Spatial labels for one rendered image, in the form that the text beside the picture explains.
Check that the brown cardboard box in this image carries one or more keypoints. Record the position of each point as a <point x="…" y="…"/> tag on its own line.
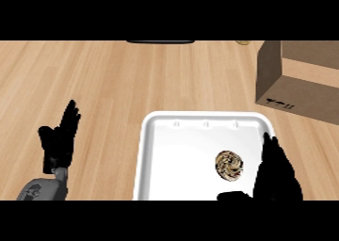
<point x="307" y="81"/>

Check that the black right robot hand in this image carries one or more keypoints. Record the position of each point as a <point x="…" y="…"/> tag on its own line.
<point x="276" y="175"/>

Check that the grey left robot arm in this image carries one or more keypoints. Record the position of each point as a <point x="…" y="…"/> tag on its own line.
<point x="44" y="188"/>

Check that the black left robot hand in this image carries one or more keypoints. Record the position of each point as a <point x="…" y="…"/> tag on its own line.
<point x="60" y="141"/>

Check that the small tan object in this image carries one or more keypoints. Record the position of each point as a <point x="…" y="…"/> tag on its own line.
<point x="243" y="42"/>

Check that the white plastic tray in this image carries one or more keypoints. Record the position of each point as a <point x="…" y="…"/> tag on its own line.
<point x="186" y="157"/>

